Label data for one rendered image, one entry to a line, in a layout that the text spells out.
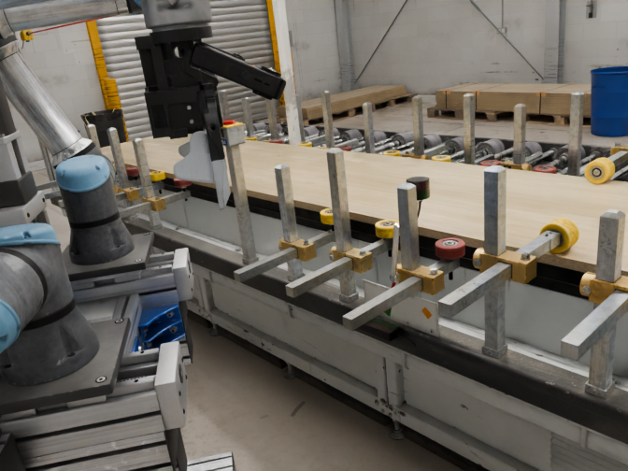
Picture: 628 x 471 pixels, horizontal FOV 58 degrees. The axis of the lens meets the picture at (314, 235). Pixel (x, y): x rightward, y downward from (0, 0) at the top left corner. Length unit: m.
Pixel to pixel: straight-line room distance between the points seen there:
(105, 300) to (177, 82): 0.84
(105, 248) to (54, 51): 7.85
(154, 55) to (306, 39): 10.69
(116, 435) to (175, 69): 0.61
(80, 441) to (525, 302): 1.14
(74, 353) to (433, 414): 1.43
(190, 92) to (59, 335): 0.47
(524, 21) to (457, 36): 1.22
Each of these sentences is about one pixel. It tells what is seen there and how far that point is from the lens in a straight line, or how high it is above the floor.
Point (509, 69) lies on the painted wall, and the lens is 9.67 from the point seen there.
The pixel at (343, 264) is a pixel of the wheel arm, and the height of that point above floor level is 0.86.
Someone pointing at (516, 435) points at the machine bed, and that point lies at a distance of 1.95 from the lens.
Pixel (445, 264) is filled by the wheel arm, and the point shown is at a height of 0.86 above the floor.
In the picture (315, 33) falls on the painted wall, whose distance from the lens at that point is 11.52.
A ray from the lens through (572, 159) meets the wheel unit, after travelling 2.44.
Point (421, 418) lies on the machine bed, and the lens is 2.15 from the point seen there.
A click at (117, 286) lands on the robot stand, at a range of 1.44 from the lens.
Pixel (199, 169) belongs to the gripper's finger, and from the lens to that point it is 0.66.
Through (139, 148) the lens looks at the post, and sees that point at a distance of 2.65.
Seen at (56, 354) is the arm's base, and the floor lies 1.08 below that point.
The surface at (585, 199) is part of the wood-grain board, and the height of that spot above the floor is 0.90.
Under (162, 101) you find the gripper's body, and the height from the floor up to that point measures 1.44.
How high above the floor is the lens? 1.50
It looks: 20 degrees down
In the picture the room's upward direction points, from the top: 7 degrees counter-clockwise
